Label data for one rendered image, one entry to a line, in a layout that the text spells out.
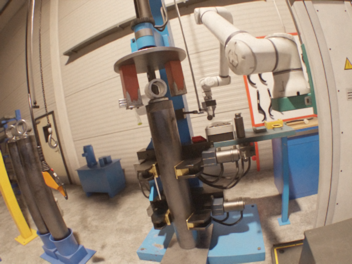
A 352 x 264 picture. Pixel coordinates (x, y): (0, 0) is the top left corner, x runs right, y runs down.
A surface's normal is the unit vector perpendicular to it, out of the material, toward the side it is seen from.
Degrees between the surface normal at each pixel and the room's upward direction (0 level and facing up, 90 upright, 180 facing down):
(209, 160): 90
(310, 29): 90
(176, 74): 90
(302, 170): 90
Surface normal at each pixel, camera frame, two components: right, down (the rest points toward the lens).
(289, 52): 0.06, 0.15
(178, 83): 0.44, 0.02
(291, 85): -0.58, -0.16
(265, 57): 0.12, 0.40
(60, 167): -0.27, 0.17
